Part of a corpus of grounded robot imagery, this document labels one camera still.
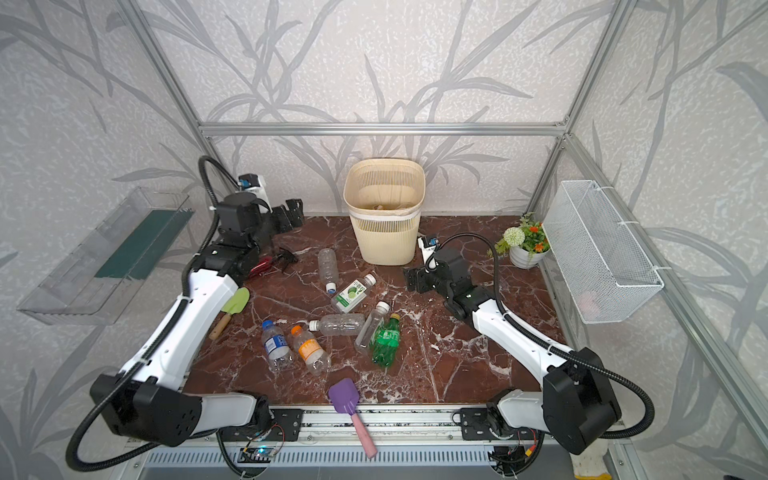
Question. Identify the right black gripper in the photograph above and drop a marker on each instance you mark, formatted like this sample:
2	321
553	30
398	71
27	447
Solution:
422	280

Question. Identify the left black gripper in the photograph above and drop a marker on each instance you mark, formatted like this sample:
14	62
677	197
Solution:
282	216

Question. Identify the green Sprite bottle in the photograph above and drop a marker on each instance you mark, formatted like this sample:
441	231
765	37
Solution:
386	341

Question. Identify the blue cap water bottle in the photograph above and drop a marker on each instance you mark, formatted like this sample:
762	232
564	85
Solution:
279	353

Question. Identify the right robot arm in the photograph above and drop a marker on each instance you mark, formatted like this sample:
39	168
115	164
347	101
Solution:
574	404

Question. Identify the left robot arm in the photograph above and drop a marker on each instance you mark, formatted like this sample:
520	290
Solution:
145	400

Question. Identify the cream ribbed waste bin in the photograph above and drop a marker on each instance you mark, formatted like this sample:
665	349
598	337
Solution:
384	198

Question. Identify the potted artificial flower plant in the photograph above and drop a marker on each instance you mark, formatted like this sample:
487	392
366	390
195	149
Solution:
525	244

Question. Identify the lime drink square bottle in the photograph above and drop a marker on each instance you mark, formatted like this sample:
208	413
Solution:
351	296

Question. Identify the clear crushed bottle lying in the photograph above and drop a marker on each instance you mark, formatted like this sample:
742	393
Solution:
345	324

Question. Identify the slim clear bottle white cap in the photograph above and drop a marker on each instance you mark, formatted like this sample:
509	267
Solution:
378	315

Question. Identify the orange label bottle left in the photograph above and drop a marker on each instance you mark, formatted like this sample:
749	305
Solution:
314	356

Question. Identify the white work glove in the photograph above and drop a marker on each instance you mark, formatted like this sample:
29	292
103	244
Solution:
590	466

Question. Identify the small circuit board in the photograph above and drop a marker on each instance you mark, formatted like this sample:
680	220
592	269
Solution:
258	454

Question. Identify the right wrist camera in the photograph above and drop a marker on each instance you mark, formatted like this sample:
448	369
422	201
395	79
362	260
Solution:
428	244

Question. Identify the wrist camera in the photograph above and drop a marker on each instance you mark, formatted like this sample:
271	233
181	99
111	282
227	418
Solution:
253	192
428	244

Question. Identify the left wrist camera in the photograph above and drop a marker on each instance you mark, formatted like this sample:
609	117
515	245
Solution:
253	192

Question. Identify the green scraper wooden handle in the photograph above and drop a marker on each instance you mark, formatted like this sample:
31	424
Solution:
233	306

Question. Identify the white wire mesh basket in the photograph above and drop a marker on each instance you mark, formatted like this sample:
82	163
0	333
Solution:
607	272

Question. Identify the purple spatula pink handle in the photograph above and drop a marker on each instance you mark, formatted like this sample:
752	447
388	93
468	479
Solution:
345	397

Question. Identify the clear acrylic wall shelf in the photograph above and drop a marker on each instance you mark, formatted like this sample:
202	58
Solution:
94	284

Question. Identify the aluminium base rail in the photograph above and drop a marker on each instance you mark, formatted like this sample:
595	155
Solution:
316	435

